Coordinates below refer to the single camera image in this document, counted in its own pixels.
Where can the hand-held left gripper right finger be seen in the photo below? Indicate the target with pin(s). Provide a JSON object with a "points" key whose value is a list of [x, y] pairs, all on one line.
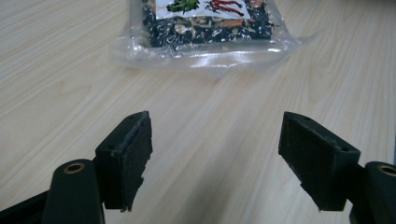
{"points": [[320, 165]]}

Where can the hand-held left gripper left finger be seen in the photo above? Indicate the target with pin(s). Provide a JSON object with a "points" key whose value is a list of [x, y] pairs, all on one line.
{"points": [[124, 168]]}

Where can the clear packet of dried seaweed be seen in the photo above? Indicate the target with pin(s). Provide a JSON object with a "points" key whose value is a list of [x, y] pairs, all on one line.
{"points": [[205, 31]]}

